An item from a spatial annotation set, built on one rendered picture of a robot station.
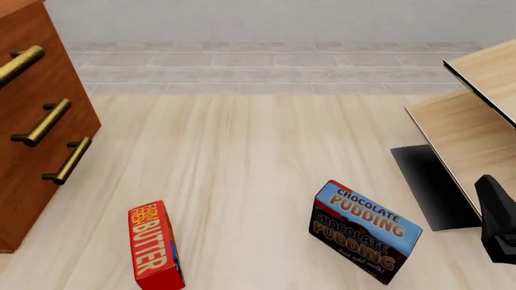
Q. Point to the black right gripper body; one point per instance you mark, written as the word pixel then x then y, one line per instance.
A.
pixel 504 249

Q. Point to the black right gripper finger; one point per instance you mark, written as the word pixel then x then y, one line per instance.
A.
pixel 496 208

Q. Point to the pale wooden cabinet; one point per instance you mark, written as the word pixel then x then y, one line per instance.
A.
pixel 463 139

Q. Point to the brown wooden cabinet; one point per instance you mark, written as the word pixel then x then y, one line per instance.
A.
pixel 48 78

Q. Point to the blue brown chocolate pudding box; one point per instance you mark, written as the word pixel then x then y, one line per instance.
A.
pixel 363 229

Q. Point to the pale wooden board black edge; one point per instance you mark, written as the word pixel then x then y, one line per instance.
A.
pixel 489 69

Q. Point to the red butter box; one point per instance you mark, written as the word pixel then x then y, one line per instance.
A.
pixel 150 241

